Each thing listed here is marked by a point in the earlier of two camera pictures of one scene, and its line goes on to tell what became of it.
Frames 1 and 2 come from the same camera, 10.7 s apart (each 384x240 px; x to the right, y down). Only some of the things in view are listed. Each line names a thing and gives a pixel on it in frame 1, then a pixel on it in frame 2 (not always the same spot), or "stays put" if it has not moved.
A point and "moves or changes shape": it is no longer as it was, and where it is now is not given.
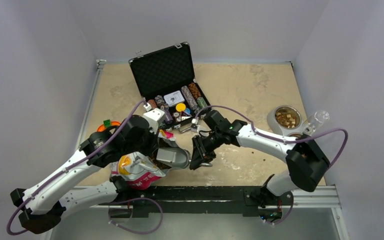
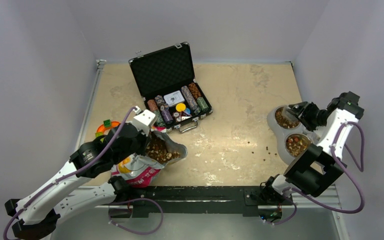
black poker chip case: [166, 81] stays put
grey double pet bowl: [286, 120] stays put
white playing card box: [174, 98] stays put
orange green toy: [107, 123] stays put
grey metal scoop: [175, 158] -> [288, 115]
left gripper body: [153, 129] -> [146, 131]
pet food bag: [139, 171] moves or changes shape
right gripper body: [206, 146] -> [312, 117]
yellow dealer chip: [180, 107] stays put
